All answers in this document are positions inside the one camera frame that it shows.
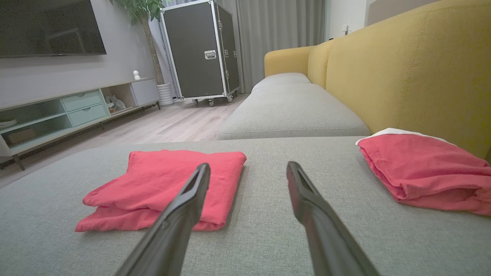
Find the small white figurine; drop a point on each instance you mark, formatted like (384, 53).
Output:
(136, 75)

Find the black flat screen television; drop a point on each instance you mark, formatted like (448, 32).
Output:
(46, 27)

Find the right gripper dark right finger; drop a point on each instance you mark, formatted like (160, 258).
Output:
(322, 230)

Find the mint green cabinet drawer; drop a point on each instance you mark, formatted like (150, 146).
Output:
(87, 115)
(81, 101)

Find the yellow sofa backrest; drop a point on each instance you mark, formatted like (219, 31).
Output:
(414, 69)

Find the grey curtain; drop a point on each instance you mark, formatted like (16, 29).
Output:
(280, 30)

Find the black flight case on wheels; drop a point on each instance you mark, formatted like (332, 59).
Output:
(195, 50)

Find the white wall socket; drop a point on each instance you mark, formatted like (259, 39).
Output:
(346, 30)

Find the stack of white plates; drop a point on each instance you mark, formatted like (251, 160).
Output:
(7, 123)

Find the red shorts with white trim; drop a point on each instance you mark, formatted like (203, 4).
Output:
(429, 168)

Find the long grey television cabinet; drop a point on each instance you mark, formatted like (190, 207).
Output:
(50, 100)

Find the white ribbed plant pot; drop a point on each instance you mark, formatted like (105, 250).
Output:
(165, 94)

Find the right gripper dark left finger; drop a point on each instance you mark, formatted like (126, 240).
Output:
(176, 226)

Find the brown box in cabinet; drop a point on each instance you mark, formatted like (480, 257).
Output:
(22, 136)

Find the grey soft toy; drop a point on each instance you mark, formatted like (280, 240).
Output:
(115, 104)

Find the wide grey sofa seat cushion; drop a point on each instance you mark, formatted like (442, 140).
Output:
(261, 237)

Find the red and white jersey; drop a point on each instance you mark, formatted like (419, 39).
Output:
(161, 180)

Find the green potted tree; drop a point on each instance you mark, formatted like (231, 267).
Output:
(144, 11)

